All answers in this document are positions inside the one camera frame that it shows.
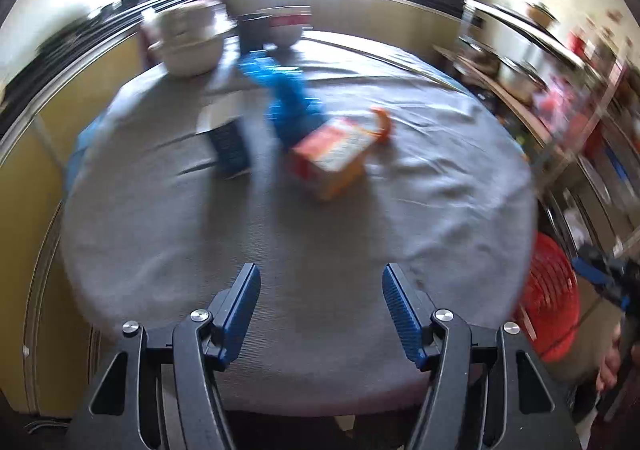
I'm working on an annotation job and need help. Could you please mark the white basin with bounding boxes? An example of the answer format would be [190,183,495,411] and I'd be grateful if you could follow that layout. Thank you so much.
[147,28,226,77]

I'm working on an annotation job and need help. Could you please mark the long bamboo stick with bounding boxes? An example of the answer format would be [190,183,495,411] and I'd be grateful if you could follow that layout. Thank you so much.
[305,33,476,96]

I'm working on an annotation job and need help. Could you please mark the plastic covered bowl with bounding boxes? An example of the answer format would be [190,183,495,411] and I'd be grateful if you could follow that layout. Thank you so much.
[142,3,223,38]

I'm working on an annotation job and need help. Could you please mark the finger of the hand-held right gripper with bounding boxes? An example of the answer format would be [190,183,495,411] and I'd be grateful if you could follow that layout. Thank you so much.
[572,245,632,303]

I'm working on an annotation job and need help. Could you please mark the grey cloth round table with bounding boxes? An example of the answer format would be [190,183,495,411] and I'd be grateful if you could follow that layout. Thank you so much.
[60,30,541,418]

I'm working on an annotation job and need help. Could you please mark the red banded white bowl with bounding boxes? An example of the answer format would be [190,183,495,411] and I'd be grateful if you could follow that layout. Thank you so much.
[267,15,313,48]

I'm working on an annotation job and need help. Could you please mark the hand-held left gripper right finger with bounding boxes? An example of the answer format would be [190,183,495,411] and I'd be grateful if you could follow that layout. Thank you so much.
[382,263,583,450]

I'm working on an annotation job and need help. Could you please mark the blue plastic bag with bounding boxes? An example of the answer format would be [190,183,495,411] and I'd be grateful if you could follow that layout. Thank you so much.
[235,50,326,151]

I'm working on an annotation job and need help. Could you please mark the black chopstick holder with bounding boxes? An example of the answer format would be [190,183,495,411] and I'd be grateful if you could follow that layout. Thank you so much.
[235,13,273,56]

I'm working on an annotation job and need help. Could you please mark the red plastic basket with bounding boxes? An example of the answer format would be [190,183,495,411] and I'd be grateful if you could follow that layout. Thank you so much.
[512,230,581,363]

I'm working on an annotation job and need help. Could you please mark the orange white medicine box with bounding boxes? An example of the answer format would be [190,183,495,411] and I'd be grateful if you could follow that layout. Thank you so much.
[290,116,383,201]

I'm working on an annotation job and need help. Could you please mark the person's right hand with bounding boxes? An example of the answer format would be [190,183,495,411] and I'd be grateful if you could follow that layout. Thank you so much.
[595,335,625,393]

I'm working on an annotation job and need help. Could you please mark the orange peel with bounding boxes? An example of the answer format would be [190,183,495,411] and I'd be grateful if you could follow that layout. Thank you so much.
[370,106,396,145]

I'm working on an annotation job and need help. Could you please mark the blue carton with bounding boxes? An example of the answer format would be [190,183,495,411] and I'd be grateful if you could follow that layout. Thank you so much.
[197,93,253,178]

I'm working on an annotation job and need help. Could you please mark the pink plastic bag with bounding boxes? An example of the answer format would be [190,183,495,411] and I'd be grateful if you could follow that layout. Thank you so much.
[532,75,581,131]

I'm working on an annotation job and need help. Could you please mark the yellow enamel pot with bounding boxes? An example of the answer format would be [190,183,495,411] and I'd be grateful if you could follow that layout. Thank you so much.
[527,3,558,28]

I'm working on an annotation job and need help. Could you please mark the steel pot with lid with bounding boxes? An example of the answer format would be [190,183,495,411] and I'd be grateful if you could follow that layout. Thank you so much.
[497,55,543,101]

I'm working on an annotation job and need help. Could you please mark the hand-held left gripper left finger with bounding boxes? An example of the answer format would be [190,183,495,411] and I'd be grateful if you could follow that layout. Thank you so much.
[67,263,262,450]

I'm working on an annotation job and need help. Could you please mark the metal storage rack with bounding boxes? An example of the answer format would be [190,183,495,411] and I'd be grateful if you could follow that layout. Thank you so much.
[435,0,640,251]

